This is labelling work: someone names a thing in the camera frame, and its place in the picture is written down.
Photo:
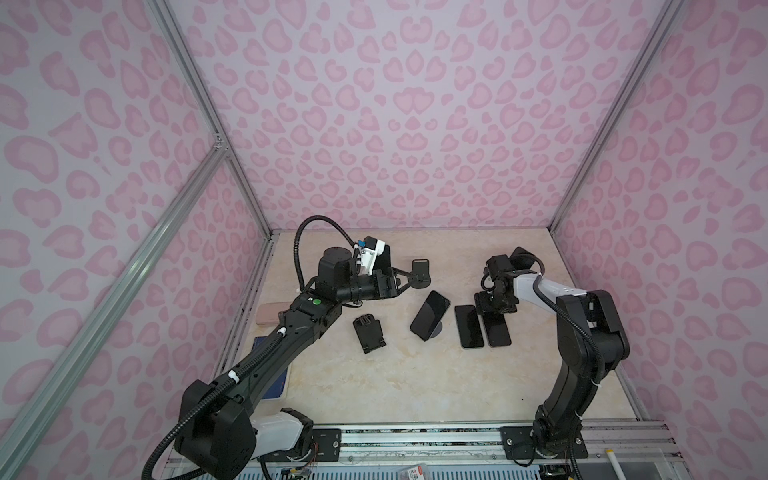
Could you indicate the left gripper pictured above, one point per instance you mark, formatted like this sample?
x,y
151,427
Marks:
x,y
391,282

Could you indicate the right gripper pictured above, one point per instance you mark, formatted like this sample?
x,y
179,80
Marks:
x,y
483,306

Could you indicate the silver phone on folding stand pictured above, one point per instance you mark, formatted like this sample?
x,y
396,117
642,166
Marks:
x,y
383,261

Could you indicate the black round stand, front middle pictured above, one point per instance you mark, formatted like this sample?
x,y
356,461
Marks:
x,y
436,330

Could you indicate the small phone on round stand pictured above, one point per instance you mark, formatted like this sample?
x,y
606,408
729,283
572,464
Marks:
x,y
522,258

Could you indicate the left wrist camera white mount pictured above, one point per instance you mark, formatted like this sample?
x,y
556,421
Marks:
x,y
368,251

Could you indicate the white marker pen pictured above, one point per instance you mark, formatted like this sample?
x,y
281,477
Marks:
x,y
613,460

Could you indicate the silver-edged phone on round stand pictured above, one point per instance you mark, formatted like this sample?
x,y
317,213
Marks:
x,y
496,328

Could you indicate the teal-edged phone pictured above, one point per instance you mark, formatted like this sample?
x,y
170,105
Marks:
x,y
429,315

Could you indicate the blue pad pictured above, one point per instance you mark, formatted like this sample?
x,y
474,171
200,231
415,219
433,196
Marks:
x,y
268,380

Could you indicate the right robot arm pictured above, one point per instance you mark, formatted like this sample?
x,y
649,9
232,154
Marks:
x,y
591,341

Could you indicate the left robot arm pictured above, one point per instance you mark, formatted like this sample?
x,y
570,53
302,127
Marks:
x,y
214,430

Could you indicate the purple phone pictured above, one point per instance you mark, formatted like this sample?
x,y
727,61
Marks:
x,y
468,326

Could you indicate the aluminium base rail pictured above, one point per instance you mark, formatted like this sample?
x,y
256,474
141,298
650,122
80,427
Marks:
x,y
478,450

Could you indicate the pink rectangular case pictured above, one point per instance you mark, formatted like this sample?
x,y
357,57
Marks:
x,y
267,314

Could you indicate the black round phone stand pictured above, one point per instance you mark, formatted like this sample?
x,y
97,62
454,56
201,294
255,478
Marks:
x,y
419,277

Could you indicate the black folding stand, front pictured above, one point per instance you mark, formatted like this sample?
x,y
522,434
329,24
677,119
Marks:
x,y
369,332

